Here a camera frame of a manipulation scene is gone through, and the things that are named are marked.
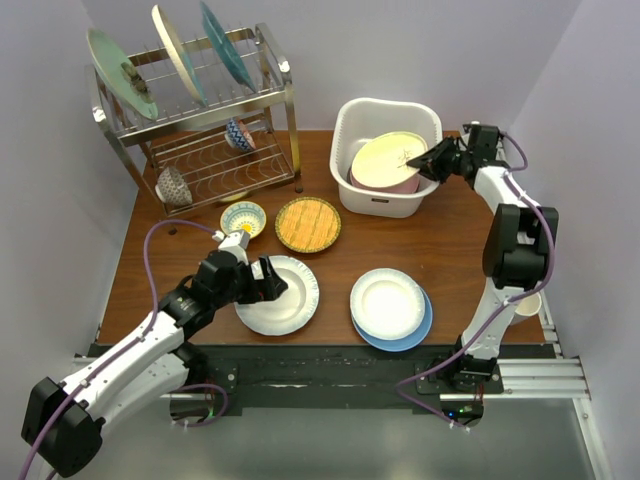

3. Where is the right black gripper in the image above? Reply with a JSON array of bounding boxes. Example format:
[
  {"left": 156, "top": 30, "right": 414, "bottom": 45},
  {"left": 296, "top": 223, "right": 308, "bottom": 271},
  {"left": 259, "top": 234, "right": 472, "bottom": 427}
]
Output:
[{"left": 407, "top": 135, "right": 472, "bottom": 184}]

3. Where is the pink bear plate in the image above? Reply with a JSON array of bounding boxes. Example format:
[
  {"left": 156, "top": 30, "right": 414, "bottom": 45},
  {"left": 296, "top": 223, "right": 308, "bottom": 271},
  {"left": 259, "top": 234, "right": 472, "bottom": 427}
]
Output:
[{"left": 348, "top": 170, "right": 420, "bottom": 195}]

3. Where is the green cream leaf plate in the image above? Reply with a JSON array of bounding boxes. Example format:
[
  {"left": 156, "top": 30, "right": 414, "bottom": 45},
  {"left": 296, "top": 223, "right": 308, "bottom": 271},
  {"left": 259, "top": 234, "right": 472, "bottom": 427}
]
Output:
[{"left": 350, "top": 131, "right": 428, "bottom": 189}]

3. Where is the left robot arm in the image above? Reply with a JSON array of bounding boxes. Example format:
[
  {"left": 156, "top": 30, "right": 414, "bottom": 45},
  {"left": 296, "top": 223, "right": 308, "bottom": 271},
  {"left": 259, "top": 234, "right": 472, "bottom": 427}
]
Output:
[{"left": 19, "top": 250, "right": 288, "bottom": 478}]

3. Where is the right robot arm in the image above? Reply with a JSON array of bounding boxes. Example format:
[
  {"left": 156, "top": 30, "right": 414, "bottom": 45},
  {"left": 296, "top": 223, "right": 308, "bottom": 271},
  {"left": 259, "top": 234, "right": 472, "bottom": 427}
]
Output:
[{"left": 406, "top": 121, "right": 559, "bottom": 393}]

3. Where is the white plastic bin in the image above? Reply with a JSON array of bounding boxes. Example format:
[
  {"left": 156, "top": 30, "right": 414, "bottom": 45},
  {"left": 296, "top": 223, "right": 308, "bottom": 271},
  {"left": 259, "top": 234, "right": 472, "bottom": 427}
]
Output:
[{"left": 329, "top": 97, "right": 443, "bottom": 218}]

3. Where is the white scalloped plate left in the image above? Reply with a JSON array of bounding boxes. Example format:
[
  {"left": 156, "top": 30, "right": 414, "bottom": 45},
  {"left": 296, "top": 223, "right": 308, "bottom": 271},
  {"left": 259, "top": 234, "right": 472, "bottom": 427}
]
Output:
[{"left": 234, "top": 255, "right": 320, "bottom": 336}]

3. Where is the white scalloped plate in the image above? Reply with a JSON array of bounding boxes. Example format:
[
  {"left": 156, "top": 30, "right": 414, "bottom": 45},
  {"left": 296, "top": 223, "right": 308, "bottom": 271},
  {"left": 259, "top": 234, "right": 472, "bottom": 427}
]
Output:
[
  {"left": 350, "top": 268, "right": 426, "bottom": 341},
  {"left": 234, "top": 255, "right": 320, "bottom": 336}
]

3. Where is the woven bamboo tray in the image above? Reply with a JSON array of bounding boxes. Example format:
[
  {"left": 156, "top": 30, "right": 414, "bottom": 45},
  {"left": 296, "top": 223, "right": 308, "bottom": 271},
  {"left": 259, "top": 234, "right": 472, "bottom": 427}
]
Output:
[{"left": 275, "top": 197, "right": 342, "bottom": 254}]

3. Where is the small teal patterned bowl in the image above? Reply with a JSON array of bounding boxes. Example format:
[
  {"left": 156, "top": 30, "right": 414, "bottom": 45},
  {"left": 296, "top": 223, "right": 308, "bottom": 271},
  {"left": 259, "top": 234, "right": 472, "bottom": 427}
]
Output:
[{"left": 220, "top": 201, "right": 267, "bottom": 239}]

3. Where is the white scalloped plate right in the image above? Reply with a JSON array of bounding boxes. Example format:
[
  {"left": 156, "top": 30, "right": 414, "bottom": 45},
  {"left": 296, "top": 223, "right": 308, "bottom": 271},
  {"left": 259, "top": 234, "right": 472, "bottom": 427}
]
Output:
[{"left": 350, "top": 268, "right": 426, "bottom": 341}]

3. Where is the grey patterned bowl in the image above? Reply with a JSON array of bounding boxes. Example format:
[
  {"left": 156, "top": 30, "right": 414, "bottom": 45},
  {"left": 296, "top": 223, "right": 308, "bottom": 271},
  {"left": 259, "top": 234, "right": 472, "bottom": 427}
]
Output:
[{"left": 155, "top": 167, "right": 193, "bottom": 207}]

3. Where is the blue zigzag patterned bowl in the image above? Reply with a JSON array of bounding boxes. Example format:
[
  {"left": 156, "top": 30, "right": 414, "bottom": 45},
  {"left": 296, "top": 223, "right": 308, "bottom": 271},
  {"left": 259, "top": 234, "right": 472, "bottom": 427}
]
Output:
[{"left": 224, "top": 118, "right": 256, "bottom": 153}]

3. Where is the blue plate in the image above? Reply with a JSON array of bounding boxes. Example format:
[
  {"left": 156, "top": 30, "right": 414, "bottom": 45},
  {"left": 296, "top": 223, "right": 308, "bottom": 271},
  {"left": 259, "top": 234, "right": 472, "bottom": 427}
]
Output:
[{"left": 352, "top": 291, "right": 433, "bottom": 353}]

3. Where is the steel two-tier dish rack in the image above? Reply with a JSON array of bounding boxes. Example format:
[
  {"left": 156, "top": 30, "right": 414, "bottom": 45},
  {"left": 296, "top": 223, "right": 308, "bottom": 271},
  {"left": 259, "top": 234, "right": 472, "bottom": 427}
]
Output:
[{"left": 84, "top": 23, "right": 303, "bottom": 220}]

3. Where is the white paper cup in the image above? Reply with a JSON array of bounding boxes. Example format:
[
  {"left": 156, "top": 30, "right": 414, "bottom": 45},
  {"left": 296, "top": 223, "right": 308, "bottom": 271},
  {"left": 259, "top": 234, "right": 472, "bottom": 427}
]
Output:
[{"left": 511, "top": 293, "right": 542, "bottom": 325}]

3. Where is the dark teal plate in rack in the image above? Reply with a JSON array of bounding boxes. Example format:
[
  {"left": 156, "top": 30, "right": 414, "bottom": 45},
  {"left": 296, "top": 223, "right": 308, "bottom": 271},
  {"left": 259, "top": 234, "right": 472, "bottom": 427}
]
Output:
[{"left": 199, "top": 1, "right": 257, "bottom": 93}]

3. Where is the cream rimmed teal plate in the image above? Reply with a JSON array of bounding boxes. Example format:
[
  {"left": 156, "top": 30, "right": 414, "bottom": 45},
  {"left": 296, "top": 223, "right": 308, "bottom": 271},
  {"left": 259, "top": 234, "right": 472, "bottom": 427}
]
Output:
[{"left": 151, "top": 5, "right": 207, "bottom": 107}]

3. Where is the light green plate in rack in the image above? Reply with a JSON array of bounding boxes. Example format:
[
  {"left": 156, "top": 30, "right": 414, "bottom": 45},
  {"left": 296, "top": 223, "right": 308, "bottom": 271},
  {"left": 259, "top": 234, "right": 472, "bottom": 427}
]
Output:
[{"left": 86, "top": 28, "right": 158, "bottom": 120}]

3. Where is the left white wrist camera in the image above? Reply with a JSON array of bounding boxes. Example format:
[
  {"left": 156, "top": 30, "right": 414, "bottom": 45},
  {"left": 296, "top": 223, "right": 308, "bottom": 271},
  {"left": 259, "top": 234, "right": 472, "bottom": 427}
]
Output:
[{"left": 212, "top": 229, "right": 250, "bottom": 265}]

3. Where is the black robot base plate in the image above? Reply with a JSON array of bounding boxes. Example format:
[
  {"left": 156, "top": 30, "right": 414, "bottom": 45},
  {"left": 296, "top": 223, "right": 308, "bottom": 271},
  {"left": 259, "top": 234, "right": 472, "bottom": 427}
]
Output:
[{"left": 89, "top": 342, "right": 506, "bottom": 419}]

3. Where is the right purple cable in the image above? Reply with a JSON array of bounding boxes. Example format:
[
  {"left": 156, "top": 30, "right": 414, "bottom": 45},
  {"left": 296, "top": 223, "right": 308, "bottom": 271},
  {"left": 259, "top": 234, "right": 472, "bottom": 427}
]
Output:
[{"left": 394, "top": 130, "right": 557, "bottom": 429}]

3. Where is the purple cable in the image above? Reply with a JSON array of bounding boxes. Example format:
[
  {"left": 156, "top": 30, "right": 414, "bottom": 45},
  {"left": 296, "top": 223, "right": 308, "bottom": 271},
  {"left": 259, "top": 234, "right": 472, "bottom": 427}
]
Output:
[
  {"left": 394, "top": 130, "right": 557, "bottom": 429},
  {"left": 17, "top": 218, "right": 231, "bottom": 480}
]

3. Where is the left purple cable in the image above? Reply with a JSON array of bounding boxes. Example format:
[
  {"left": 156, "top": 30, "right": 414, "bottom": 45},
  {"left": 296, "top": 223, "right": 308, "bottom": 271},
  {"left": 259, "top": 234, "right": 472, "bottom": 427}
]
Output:
[{"left": 17, "top": 218, "right": 231, "bottom": 480}]

